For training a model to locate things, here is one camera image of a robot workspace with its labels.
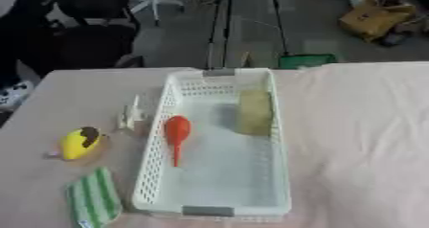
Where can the green box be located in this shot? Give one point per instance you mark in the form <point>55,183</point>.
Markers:
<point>307,60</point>

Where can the tan cardboard box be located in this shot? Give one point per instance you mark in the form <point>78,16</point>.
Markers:
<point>373,18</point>

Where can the tan rectangular sponge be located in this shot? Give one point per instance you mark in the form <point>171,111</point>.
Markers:
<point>254,112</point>

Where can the red plastic spoon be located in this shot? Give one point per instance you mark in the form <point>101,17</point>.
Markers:
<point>177,130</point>

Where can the white plastic basket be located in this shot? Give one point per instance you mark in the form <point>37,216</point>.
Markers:
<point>234,174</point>

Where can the white toy airplane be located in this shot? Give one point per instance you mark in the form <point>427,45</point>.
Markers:
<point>130,117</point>

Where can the white chair base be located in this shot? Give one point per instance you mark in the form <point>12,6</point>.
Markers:
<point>156,0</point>

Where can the yellow and brown toy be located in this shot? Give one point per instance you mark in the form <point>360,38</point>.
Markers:
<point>77,144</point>

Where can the black office chair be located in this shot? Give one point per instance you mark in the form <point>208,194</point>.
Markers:
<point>84,30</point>

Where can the green and white striped cloth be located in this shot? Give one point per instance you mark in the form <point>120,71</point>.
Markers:
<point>93,198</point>

